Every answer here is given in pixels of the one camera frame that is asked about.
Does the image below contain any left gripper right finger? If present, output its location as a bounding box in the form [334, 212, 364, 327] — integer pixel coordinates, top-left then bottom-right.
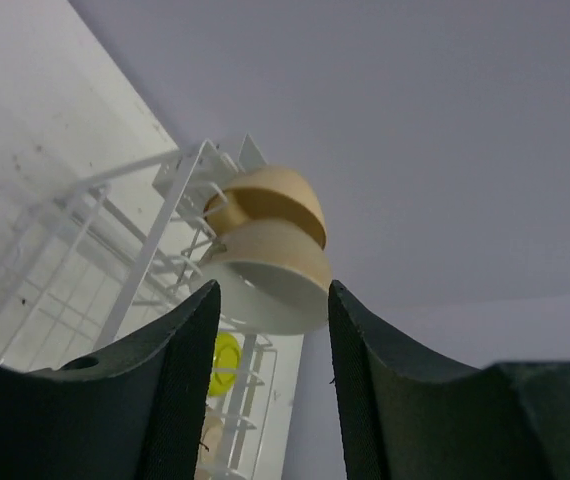
[328, 281, 570, 479]

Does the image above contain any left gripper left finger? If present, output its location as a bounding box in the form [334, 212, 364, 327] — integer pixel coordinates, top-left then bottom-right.
[0, 281, 221, 479]

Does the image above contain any yellow-green bowl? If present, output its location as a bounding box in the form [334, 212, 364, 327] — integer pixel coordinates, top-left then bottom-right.
[208, 332, 242, 397]

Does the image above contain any white wire dish rack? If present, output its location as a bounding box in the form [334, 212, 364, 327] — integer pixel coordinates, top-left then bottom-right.
[0, 135, 302, 479]

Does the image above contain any beige bowl white interior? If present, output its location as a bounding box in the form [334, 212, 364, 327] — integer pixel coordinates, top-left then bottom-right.
[188, 219, 332, 336]

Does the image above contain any beige bowl with drawing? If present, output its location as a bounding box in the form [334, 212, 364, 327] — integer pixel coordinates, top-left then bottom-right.
[194, 406, 224, 480]

